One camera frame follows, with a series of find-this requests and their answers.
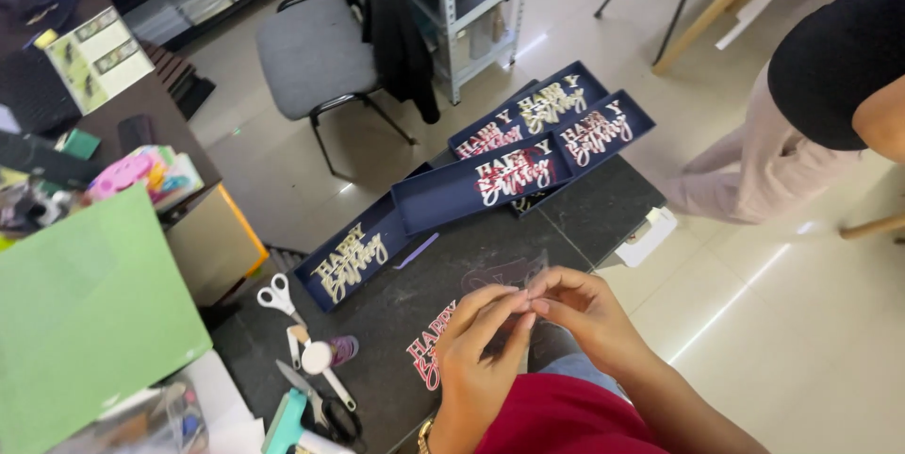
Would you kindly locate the black phone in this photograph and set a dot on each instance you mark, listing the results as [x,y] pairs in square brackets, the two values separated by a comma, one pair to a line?
[134,134]

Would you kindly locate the black laptop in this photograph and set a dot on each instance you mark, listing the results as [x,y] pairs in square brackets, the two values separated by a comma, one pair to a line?
[35,97]

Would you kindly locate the white purple glue bottle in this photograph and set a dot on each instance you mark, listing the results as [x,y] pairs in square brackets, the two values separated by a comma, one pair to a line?
[326,355]

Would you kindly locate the yellow edged wooden cabinet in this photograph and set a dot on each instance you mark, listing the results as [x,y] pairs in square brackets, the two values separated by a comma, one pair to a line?
[212,242]

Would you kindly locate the person's left hand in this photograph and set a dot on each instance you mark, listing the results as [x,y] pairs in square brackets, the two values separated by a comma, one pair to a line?
[466,376]

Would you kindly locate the pile of colourful craft items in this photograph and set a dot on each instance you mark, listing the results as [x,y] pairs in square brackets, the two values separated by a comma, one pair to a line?
[145,175]

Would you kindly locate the long navy blue tray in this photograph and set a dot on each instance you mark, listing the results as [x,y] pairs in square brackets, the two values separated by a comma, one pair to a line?
[537,97]
[367,266]
[527,203]
[445,192]

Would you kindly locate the person's blue jeans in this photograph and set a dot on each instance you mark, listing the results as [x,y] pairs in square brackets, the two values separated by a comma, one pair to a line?
[580,369]

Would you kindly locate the grey metal shelf rack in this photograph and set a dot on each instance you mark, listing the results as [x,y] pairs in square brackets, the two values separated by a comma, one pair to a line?
[481,8]

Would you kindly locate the teal scraper tool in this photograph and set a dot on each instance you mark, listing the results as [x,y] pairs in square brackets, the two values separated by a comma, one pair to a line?
[286,422]

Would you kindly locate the red white birthday cake topper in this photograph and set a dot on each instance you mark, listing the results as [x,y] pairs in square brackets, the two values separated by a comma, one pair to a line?
[488,139]
[424,351]
[595,134]
[515,175]

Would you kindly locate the person's right hand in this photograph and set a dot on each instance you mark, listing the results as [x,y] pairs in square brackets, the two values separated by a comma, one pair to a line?
[594,319]

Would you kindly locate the white paper sheet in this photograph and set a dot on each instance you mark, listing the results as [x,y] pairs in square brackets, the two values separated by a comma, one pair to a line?
[230,411]

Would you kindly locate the printed photo booklet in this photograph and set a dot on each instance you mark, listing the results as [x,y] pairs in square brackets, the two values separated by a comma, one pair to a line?
[99,58]

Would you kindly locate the clear plastic bag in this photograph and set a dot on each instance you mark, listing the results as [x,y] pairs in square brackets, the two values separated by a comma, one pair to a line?
[134,422]

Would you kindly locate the grey padded chair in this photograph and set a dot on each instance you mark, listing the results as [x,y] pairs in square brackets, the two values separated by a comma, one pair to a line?
[315,51]

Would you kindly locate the purple paper strip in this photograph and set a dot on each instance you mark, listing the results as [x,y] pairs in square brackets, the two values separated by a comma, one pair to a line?
[417,250]

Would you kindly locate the black jacket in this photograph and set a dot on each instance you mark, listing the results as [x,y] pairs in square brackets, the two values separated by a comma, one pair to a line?
[392,22]

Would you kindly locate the gold white birthday cake topper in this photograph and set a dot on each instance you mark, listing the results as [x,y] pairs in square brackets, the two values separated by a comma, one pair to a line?
[551,106]

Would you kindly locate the clear plastic sleeve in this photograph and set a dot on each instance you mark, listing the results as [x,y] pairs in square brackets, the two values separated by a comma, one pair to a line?
[498,274]

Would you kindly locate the green cutting mat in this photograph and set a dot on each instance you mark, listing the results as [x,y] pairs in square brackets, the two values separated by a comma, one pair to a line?
[85,319]

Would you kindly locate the wooden furniture leg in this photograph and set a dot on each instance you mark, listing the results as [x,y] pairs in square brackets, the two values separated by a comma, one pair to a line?
[873,226]

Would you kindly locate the gold wristwatch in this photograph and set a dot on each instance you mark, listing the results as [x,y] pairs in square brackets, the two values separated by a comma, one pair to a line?
[425,435]

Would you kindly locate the white box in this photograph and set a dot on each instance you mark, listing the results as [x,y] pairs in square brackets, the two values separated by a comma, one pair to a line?
[647,238]

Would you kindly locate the green card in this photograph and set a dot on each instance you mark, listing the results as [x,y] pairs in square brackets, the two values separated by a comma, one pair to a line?
[79,145]

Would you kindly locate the person's red shirt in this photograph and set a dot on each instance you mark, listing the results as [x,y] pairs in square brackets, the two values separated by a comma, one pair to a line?
[565,418]

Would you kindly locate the short navy blue tray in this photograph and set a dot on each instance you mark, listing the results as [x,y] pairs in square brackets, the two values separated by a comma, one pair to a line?
[633,118]

